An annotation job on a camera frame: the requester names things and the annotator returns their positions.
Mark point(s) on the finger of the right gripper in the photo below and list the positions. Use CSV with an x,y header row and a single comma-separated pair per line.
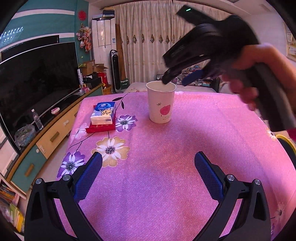
x,y
176,70
194,76

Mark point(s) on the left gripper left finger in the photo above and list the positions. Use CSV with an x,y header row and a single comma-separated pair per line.
x,y
42,221

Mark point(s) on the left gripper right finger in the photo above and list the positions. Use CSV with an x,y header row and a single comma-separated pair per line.
x,y
252,220

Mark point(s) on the paper cup with red heart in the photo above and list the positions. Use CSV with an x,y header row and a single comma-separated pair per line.
x,y
160,101

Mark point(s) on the yellow rim trash bin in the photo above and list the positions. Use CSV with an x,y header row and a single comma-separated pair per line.
x,y
288,145

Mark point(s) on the person right hand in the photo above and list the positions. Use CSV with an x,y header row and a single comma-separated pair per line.
x,y
270,65

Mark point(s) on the low shelf with clutter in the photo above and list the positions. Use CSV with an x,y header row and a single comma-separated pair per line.
x,y
198,82

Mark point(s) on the beige patterned curtain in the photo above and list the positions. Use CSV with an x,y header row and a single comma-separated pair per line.
x,y
147,30

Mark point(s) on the wooden tv cabinet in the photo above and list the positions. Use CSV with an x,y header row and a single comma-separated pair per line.
x,y
24,169

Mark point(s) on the black tower fan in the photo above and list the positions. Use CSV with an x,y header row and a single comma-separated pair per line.
x,y
115,73

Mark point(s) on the white drawer unit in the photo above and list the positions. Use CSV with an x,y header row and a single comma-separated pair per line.
x,y
8,154

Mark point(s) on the blue tissue pack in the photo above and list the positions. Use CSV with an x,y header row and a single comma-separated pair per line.
x,y
103,113

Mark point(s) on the white standing air conditioner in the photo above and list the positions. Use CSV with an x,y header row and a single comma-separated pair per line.
x,y
103,38

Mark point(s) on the red flat box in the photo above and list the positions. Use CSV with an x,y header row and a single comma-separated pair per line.
x,y
100,128

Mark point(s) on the clear water bottle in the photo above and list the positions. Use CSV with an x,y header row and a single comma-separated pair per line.
x,y
37,120

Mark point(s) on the pink floral tablecloth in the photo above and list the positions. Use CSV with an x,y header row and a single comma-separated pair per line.
x,y
148,187

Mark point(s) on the large black television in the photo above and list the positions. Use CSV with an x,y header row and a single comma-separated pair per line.
x,y
36,79

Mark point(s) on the artificial flower wall decoration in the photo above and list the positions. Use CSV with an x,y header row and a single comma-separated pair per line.
x,y
84,37

